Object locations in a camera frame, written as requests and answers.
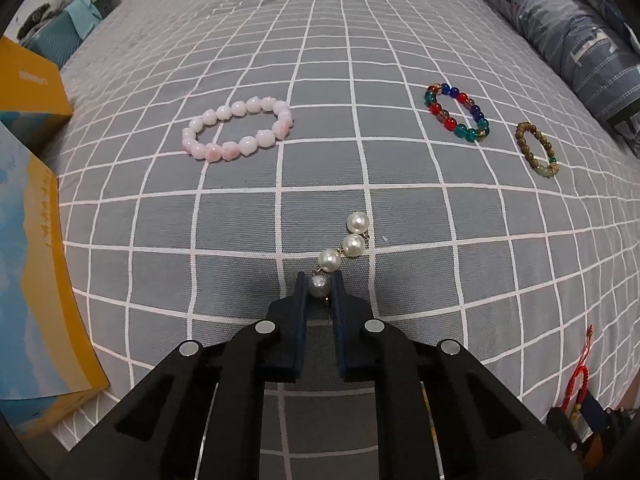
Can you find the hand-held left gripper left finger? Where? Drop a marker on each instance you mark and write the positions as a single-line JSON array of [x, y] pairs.
[[299, 310]]

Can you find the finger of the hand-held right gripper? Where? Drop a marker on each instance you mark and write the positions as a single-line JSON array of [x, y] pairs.
[[595, 412]]

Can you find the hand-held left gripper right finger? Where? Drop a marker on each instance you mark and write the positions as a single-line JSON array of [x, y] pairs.
[[339, 310]]

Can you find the white pearl strand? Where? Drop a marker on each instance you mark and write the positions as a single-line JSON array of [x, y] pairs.
[[354, 245]]

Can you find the blue yellow cardboard box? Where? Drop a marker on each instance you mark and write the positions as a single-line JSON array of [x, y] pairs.
[[35, 280]]

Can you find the grey checked bedsheet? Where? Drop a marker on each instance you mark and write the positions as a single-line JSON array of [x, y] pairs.
[[350, 60]]

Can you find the teal suitcase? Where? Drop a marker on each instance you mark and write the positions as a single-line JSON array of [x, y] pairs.
[[60, 35]]

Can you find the blue grey pillow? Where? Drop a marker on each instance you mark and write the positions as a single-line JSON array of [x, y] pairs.
[[565, 20]]

